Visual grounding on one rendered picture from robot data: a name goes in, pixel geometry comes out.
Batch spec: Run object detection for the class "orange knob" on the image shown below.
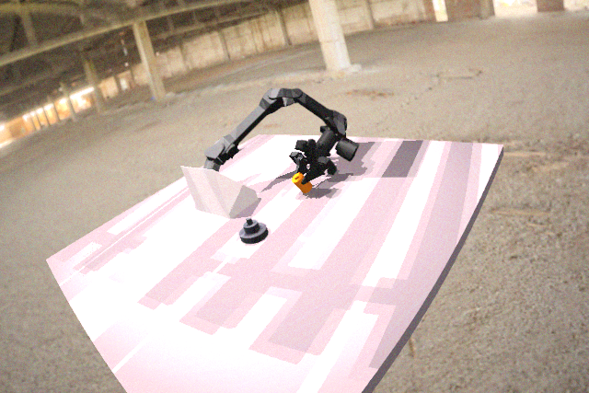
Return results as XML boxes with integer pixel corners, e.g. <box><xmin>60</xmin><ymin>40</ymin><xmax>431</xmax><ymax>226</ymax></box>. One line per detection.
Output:
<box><xmin>292</xmin><ymin>173</ymin><xmax>312</xmax><ymax>193</ymax></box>

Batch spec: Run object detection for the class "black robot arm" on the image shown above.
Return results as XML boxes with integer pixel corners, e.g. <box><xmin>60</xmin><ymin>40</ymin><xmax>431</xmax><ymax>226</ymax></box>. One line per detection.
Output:
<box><xmin>203</xmin><ymin>88</ymin><xmax>359</xmax><ymax>172</ymax></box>

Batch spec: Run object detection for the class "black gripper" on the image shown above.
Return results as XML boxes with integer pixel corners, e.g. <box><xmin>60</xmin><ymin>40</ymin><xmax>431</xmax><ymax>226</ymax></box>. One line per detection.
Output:
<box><xmin>289</xmin><ymin>140</ymin><xmax>337</xmax><ymax>185</ymax></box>

